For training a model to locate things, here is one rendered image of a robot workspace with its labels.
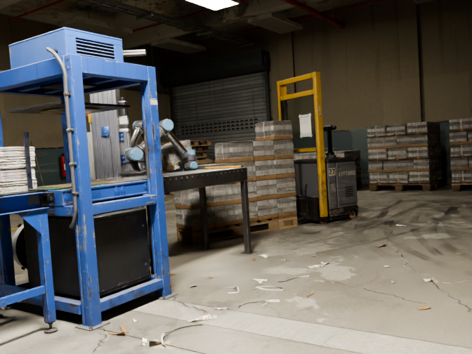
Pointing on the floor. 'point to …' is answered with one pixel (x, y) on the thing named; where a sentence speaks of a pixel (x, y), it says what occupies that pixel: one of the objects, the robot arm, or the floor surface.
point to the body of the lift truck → (338, 204)
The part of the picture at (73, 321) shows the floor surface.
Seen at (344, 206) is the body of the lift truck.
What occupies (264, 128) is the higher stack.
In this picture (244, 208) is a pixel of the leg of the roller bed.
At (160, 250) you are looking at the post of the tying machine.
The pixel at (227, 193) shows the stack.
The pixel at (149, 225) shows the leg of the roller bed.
